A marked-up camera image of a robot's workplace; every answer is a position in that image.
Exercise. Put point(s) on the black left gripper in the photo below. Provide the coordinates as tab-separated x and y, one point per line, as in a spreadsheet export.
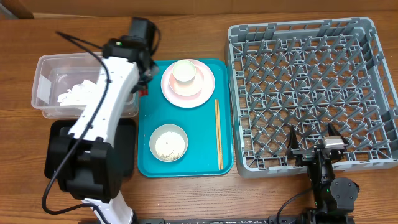
152	68

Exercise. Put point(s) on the red snack wrapper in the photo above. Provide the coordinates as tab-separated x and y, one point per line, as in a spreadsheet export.
143	92

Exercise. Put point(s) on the wooden chopstick right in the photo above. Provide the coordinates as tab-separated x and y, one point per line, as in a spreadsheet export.
219	133

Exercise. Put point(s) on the white napkin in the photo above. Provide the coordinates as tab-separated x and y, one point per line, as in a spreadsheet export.
80	94

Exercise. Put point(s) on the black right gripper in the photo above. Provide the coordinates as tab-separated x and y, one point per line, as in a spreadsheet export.
304	154

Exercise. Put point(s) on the pale green cup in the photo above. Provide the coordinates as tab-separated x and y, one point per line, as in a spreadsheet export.
184	71

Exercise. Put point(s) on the grey plastic dish rack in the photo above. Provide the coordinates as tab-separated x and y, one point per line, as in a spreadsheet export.
304	75

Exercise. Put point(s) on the white rice heap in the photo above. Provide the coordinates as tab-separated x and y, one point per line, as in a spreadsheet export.
170	146

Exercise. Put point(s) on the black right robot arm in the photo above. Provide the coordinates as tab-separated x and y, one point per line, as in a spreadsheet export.
334	197

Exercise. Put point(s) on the teal plastic serving tray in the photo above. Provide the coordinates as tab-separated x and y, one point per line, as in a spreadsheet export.
208	127

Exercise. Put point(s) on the black flat tray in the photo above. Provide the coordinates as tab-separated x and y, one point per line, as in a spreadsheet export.
124	143

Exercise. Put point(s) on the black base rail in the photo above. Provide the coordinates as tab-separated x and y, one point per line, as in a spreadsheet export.
269	220

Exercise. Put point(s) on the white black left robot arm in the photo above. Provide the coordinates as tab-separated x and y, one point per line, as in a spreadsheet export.
83	167

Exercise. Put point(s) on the grey bowl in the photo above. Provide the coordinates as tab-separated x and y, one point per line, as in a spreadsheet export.
163	129

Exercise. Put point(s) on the pink round plate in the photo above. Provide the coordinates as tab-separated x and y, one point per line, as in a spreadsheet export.
189	101

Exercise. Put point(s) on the clear plastic waste bin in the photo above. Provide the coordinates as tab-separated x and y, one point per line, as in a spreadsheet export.
55	74

